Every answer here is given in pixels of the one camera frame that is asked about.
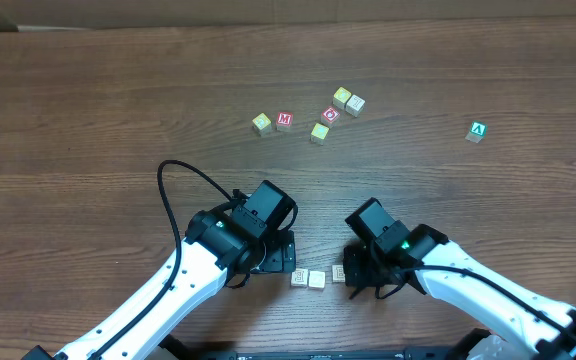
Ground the wooden letter B block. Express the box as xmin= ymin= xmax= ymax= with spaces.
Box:
xmin=332 ymin=264 xmax=345 ymax=283

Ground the wooden letter E block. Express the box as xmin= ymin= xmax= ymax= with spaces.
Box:
xmin=291 ymin=268 xmax=309 ymax=287

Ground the yellow block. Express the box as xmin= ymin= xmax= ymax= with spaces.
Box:
xmin=310 ymin=123 xmax=329 ymax=145
xmin=252 ymin=113 xmax=273 ymax=137
xmin=308 ymin=271 xmax=326 ymax=290
xmin=332 ymin=87 xmax=352 ymax=110

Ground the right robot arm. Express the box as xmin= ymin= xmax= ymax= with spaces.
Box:
xmin=343 ymin=198 xmax=576 ymax=360

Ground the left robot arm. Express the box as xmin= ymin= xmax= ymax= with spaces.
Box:
xmin=55 ymin=180 xmax=297 ymax=360

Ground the red letter M block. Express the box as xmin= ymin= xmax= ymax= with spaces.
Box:
xmin=275 ymin=112 xmax=294 ymax=132

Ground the red letter C block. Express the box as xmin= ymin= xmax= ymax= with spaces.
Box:
xmin=320 ymin=106 xmax=341 ymax=128

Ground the plain wooden block top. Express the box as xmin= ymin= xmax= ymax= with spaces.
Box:
xmin=345 ymin=94 xmax=365 ymax=117

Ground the yellow block top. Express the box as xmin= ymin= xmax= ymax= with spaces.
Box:
xmin=332 ymin=87 xmax=352 ymax=110

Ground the green letter V block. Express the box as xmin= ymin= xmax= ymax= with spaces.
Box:
xmin=465 ymin=121 xmax=488 ymax=143

